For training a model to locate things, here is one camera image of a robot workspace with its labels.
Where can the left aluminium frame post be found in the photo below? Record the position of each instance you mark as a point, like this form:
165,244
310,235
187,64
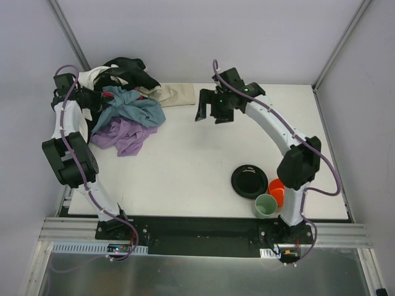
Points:
67,30

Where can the aluminium front rail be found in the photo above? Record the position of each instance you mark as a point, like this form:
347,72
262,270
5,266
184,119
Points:
341,235

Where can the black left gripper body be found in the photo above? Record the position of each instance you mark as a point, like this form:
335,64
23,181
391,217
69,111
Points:
93,99

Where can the magenta cloth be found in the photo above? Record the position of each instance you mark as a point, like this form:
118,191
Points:
110,95

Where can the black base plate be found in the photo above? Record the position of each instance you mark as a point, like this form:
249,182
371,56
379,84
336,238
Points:
207,237

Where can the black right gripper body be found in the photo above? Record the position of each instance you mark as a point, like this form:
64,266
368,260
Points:
214,103

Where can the right aluminium frame post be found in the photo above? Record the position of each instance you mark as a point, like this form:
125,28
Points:
347,33

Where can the blue-grey cloth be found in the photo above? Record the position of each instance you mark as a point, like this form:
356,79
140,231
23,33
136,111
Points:
127,104

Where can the aluminium frame post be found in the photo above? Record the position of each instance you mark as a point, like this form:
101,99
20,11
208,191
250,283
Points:
67,30
347,33

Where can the cream black tote bag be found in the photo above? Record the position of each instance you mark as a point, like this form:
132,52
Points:
92,77

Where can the lilac cloth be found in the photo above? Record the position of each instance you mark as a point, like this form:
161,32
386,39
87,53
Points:
125,135

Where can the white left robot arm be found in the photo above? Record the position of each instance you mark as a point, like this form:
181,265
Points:
67,151

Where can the black mesh cloth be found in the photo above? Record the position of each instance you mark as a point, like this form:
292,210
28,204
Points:
126,73

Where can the orange bowl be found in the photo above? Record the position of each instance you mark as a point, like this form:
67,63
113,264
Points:
277,190

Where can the beige folded cloth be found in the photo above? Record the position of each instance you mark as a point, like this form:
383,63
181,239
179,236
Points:
171,95

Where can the pale green cup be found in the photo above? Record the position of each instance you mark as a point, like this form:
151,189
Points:
265,206

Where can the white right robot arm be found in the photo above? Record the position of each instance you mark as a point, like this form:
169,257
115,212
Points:
300,161

